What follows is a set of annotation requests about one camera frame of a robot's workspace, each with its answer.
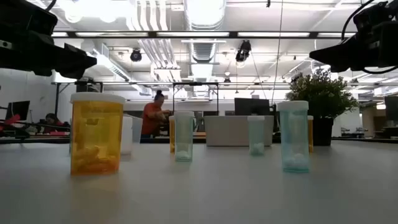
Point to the black background rig frame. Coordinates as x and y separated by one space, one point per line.
196 83
57 99

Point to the grey table mat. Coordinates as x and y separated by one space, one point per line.
199 193

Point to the beige plastic bin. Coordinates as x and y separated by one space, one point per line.
230 130

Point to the orange pill bottle white cap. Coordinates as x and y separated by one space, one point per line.
171 133
310 133

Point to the large orange pill bottle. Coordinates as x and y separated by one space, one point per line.
96 137

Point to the red chair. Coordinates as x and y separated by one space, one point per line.
11 120

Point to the black overhead light bar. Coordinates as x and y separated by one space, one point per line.
233 34

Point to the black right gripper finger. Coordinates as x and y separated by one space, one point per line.
345 68
339 53

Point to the person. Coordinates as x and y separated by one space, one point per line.
51 119
150 119

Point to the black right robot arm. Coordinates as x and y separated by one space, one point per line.
373 14

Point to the teal pill bottle white cap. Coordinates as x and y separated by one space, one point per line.
184 137
293 137
256 137

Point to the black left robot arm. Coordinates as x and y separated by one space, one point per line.
25 15

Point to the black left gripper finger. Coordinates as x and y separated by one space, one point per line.
79 59
74 74

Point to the clear white pill bottle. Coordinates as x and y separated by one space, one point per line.
127 137

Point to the black computer monitor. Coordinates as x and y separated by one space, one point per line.
18 109
252 107
391 109

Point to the black hanging spotlight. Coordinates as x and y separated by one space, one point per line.
243 51
136 55

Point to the green potted plant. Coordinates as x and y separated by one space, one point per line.
323 96

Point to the clear plastic bin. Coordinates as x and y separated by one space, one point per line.
138 129

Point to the dark background table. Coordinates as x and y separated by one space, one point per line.
31 140

